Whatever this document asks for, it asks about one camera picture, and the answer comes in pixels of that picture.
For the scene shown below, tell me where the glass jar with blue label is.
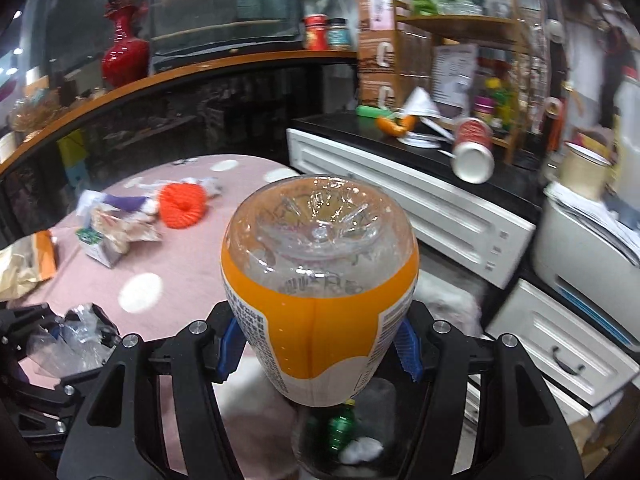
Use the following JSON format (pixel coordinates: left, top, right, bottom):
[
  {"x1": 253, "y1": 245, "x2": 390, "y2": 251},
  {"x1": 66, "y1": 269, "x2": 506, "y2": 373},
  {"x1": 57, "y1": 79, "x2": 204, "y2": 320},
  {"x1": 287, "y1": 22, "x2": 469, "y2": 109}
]
[{"x1": 328, "y1": 18, "x2": 351, "y2": 51}]

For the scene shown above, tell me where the green plastic bottle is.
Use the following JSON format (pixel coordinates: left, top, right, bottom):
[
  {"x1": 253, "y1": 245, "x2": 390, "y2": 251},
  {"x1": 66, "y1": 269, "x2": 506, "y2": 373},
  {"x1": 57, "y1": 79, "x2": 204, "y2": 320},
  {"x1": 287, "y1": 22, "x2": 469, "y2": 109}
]
[{"x1": 327, "y1": 400, "x2": 359, "y2": 454}]

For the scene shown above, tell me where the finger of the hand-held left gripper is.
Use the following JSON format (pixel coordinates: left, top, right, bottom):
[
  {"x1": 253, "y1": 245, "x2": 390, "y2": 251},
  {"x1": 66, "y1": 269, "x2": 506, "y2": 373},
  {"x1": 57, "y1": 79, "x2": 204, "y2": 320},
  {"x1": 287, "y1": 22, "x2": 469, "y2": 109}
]
[
  {"x1": 0, "y1": 355, "x2": 91, "y2": 442},
  {"x1": 0, "y1": 304, "x2": 57, "y2": 347}
]

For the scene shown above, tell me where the glass tank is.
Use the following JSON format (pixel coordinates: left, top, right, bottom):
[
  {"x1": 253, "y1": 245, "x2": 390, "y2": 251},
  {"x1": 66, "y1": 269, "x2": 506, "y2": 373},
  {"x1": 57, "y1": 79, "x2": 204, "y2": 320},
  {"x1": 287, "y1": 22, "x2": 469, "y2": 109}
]
[{"x1": 149, "y1": 0, "x2": 307, "y2": 57}]

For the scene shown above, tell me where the clear plastic wrap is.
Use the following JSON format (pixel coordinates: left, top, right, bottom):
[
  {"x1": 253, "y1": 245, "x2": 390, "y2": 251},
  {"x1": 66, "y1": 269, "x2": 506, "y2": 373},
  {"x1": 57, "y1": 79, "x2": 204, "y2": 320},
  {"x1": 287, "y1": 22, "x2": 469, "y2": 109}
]
[{"x1": 26, "y1": 302, "x2": 122, "y2": 377}]

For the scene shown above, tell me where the purple and white snack wrapper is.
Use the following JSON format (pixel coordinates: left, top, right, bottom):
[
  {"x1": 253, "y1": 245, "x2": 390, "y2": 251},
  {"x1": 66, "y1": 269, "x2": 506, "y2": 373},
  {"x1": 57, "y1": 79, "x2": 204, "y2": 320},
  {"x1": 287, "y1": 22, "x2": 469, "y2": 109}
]
[{"x1": 77, "y1": 190, "x2": 164, "y2": 256}]

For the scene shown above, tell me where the red vase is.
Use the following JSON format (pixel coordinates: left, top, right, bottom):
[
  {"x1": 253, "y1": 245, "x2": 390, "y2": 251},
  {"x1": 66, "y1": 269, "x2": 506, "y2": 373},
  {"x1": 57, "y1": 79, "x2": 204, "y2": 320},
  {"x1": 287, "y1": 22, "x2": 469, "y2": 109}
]
[{"x1": 101, "y1": 4, "x2": 151, "y2": 89}]

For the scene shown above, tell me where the white furry cushion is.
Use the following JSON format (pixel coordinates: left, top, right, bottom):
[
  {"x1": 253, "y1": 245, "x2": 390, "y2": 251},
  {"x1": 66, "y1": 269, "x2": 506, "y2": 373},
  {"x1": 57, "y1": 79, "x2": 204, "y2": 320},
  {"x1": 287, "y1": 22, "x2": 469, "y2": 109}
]
[{"x1": 414, "y1": 275, "x2": 489, "y2": 337}]

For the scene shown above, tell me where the printed paper sheet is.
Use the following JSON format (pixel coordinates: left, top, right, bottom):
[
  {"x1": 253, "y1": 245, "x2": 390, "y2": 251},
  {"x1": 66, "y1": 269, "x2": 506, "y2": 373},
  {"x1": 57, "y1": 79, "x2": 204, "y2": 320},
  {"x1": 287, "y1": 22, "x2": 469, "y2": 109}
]
[{"x1": 432, "y1": 43, "x2": 479, "y2": 109}]

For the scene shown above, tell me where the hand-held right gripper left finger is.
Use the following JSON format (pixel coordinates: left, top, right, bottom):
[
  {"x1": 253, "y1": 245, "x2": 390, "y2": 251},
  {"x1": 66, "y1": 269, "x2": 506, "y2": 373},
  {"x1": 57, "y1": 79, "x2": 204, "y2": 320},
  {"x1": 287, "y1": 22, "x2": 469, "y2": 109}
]
[{"x1": 57, "y1": 302, "x2": 248, "y2": 480}]

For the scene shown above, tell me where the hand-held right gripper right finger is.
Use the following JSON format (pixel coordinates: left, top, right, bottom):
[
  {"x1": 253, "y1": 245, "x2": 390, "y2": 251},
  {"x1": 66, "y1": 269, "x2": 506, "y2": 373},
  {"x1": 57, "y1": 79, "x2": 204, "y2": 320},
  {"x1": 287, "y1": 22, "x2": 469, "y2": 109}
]
[{"x1": 394, "y1": 304, "x2": 585, "y2": 480}]

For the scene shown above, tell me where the orange tool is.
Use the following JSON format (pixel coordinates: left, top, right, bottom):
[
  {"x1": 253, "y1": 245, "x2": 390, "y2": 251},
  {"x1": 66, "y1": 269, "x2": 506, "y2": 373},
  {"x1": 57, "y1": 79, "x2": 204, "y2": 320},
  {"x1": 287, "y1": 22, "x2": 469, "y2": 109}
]
[{"x1": 376, "y1": 115, "x2": 419, "y2": 139}]

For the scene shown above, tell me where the brown coffee box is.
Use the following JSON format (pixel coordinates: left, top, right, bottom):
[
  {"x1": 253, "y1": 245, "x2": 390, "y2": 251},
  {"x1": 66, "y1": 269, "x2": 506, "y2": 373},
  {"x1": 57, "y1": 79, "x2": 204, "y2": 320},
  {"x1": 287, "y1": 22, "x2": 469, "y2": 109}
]
[
  {"x1": 357, "y1": 0, "x2": 433, "y2": 77},
  {"x1": 357, "y1": 72, "x2": 432, "y2": 112}
]

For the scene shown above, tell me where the red tin can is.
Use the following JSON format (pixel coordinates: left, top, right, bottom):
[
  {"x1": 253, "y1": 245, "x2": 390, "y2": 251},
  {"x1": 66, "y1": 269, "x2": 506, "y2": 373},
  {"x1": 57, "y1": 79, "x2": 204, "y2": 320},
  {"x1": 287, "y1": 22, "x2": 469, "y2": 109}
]
[{"x1": 303, "y1": 14, "x2": 330, "y2": 51}]

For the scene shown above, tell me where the small green carton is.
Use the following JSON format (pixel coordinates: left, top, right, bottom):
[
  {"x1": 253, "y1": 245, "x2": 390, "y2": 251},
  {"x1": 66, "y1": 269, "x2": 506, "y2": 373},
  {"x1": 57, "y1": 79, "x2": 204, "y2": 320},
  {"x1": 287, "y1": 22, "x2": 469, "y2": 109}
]
[{"x1": 75, "y1": 227, "x2": 124, "y2": 267}]

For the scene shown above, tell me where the pink polka dot tablecloth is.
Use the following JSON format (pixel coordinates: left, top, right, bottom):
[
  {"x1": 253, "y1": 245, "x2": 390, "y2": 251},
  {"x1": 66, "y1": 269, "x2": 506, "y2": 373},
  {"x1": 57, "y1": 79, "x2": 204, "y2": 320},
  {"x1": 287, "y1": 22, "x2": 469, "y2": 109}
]
[{"x1": 0, "y1": 154, "x2": 321, "y2": 480}]

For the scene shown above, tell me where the red paper cup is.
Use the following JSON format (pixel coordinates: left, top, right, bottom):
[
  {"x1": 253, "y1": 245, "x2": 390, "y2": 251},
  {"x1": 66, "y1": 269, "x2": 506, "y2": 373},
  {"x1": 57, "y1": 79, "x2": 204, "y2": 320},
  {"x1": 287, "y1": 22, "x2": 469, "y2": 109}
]
[{"x1": 451, "y1": 117, "x2": 496, "y2": 184}]

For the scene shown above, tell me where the yellow and green toy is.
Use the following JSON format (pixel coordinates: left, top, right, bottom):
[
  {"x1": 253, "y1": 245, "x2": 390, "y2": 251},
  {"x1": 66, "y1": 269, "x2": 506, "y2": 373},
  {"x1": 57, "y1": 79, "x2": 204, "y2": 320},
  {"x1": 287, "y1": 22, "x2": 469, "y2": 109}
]
[{"x1": 474, "y1": 77, "x2": 517, "y2": 132}]

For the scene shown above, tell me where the white cabinet with black top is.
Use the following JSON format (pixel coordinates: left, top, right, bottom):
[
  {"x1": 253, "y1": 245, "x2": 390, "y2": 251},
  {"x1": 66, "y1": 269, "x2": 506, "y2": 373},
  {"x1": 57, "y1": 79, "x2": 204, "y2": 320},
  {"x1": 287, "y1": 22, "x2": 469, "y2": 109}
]
[{"x1": 286, "y1": 112, "x2": 546, "y2": 289}]

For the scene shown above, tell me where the wooden shelf rack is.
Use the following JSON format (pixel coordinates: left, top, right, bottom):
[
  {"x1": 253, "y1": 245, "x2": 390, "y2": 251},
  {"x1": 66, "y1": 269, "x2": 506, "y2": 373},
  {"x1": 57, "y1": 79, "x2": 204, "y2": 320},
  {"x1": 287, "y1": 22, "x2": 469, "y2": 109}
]
[{"x1": 394, "y1": 12, "x2": 532, "y2": 163}]

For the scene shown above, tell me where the white drawer unit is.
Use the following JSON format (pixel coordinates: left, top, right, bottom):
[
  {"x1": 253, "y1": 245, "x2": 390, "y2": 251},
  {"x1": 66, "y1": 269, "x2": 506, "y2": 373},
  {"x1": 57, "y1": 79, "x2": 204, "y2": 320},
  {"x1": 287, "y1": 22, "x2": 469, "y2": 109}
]
[{"x1": 484, "y1": 279, "x2": 640, "y2": 413}]

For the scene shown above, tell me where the orange and clear flat bag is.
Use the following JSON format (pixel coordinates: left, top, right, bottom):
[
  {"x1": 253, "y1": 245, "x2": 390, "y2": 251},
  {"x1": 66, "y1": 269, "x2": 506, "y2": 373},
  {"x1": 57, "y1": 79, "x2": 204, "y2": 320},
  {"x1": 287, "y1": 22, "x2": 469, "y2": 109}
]
[{"x1": 0, "y1": 230, "x2": 59, "y2": 302}]

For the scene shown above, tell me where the white appliance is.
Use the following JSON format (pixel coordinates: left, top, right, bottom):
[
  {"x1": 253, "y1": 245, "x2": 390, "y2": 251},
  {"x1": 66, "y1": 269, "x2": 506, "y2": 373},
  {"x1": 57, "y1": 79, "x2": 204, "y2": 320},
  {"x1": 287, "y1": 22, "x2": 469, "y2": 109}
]
[{"x1": 531, "y1": 185, "x2": 640, "y2": 313}]

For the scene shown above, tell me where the white tissue ball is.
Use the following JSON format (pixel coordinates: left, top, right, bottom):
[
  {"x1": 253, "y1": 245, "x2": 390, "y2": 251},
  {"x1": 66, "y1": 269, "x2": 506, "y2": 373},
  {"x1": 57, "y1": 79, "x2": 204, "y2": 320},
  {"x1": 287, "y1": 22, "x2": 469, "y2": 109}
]
[{"x1": 340, "y1": 437, "x2": 384, "y2": 464}]

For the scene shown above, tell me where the orange knitted ring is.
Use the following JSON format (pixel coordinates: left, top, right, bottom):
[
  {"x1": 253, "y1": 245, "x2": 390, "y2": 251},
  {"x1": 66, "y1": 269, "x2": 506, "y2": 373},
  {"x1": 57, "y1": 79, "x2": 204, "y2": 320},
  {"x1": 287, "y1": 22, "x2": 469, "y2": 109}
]
[{"x1": 158, "y1": 183, "x2": 209, "y2": 230}]

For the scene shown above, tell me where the clear bottle with orange label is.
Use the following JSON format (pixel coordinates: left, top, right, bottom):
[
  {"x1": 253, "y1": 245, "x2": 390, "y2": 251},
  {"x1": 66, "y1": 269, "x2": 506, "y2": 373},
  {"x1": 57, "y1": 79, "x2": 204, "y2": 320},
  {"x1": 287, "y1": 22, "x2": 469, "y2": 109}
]
[{"x1": 221, "y1": 175, "x2": 420, "y2": 407}]

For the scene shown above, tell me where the white face mask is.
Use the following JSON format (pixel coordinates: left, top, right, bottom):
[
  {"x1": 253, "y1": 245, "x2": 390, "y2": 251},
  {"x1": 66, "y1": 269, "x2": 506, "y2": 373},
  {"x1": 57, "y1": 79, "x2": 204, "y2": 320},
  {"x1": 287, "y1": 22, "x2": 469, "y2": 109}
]
[{"x1": 399, "y1": 87, "x2": 442, "y2": 122}]

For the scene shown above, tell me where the crumpled white plastic bag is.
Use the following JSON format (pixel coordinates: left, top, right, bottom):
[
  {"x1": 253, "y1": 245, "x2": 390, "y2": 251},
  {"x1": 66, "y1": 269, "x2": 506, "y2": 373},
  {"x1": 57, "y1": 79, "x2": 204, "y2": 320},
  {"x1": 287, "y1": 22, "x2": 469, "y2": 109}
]
[{"x1": 179, "y1": 176, "x2": 224, "y2": 200}]

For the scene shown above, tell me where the black trash bin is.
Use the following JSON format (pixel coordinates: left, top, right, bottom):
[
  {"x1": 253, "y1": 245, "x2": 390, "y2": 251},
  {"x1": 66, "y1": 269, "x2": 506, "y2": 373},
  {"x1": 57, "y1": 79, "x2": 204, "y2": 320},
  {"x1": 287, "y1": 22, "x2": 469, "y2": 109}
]
[{"x1": 291, "y1": 377, "x2": 427, "y2": 480}]

